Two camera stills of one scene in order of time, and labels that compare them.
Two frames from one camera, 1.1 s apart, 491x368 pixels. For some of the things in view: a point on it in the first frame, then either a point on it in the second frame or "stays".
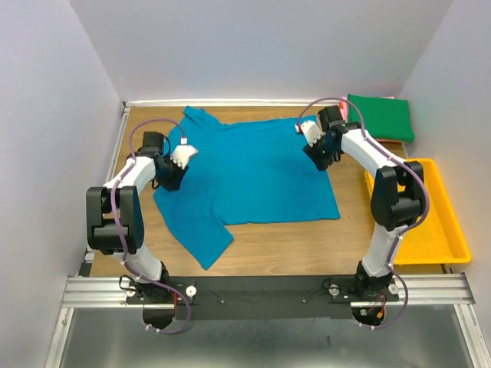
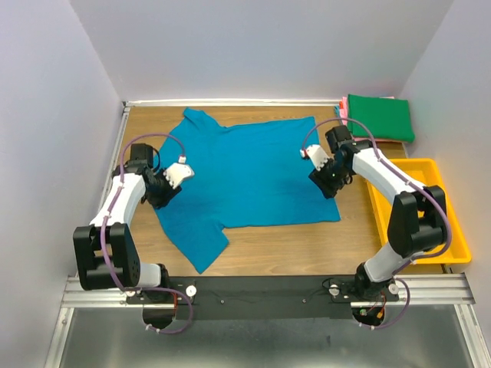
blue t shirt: x=245 y=171 stays
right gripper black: x=319 y=162 → x=318 y=179
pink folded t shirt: x=344 y=110 stays
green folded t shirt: x=385 y=118 stays
